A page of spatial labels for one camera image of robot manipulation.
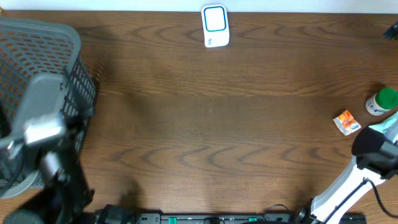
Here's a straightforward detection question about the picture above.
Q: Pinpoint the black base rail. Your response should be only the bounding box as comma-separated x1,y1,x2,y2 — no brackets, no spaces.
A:
96,211,368,224

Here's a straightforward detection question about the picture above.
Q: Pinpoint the grey plastic mesh basket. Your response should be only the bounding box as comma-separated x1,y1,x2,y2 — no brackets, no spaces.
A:
1,17,96,198

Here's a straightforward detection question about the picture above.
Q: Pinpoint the white barcode scanner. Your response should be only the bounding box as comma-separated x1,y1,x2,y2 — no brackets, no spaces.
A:
201,4,230,48

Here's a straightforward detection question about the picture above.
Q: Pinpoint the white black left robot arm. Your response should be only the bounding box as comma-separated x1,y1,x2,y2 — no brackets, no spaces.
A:
1,107,95,223

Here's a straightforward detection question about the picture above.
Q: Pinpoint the orange snack packet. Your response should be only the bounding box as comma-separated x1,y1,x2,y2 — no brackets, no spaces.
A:
332,110,362,136

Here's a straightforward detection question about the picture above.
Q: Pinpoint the green lid jar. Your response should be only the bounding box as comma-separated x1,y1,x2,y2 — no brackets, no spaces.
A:
365,88,397,116

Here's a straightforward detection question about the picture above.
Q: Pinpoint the light blue tissue pack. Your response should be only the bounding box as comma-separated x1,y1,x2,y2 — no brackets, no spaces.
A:
369,112,398,134

